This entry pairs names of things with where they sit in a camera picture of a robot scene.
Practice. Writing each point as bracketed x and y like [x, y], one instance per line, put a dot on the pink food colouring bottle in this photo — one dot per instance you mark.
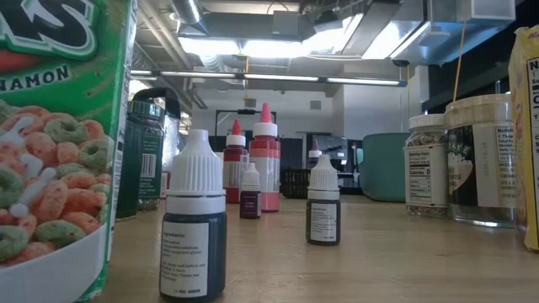
[265, 168]

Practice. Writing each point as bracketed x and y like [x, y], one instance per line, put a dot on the red food colouring bottle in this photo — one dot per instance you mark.
[233, 168]

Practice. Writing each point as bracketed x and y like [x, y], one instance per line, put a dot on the purple food colouring bottle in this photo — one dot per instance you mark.
[314, 147]

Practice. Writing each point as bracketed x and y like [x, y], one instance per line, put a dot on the yellow Corn Pops box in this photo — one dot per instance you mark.
[526, 126]

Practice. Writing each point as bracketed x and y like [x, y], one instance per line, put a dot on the black slotted plastic basket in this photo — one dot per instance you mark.
[295, 185]

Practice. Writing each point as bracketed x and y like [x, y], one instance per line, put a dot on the purple dropper bottle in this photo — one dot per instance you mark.
[250, 202]

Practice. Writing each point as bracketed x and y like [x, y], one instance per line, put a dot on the black background machine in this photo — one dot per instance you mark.
[341, 151]

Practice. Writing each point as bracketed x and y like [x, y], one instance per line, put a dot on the long ceiling light bar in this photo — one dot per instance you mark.
[273, 77]

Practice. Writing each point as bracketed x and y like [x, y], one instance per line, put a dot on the dark green dropper bottle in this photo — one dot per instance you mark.
[323, 219]

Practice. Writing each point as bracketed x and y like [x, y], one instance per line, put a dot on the metal box grater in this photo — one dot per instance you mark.
[172, 139]

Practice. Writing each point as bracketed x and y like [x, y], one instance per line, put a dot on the teal plastic bin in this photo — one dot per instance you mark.
[383, 168]

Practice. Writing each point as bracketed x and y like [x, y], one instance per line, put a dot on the dark blue dropper bottle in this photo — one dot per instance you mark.
[193, 252]

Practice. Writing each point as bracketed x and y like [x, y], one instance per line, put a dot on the white-lidded seasoning jar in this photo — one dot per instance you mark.
[425, 177]

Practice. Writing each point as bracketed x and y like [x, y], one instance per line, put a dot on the green Apple Jacks box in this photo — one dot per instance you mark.
[63, 126]

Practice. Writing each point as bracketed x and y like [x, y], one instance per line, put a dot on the tan-lidded seasoning jar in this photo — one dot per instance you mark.
[480, 168]

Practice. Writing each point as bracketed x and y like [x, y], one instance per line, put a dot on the black frame stand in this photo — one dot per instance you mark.
[246, 112]

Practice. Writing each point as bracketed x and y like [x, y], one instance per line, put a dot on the silver spiral duct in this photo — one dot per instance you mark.
[187, 10]

